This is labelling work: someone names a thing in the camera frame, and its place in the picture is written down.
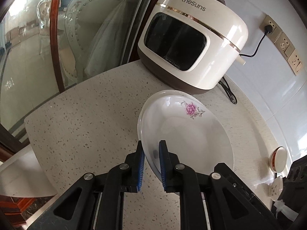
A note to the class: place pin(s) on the red wooden door frame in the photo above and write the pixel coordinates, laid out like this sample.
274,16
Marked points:
54,9

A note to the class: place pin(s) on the cream rice cooker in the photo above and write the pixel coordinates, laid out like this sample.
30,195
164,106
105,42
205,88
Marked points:
190,44

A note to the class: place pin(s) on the red rimmed white bowl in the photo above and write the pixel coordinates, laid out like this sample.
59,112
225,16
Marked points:
278,159

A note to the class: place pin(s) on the white ornate chair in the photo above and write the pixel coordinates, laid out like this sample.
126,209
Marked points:
92,36

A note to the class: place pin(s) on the small floral dish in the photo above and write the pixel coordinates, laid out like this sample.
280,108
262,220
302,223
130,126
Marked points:
276,188

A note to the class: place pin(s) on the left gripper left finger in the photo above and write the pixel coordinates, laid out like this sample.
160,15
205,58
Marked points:
135,172

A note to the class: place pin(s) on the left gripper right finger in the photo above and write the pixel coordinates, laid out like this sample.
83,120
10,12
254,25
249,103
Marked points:
170,176

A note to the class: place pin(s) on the gold wall socket panel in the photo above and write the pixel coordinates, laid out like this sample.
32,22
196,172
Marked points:
283,44

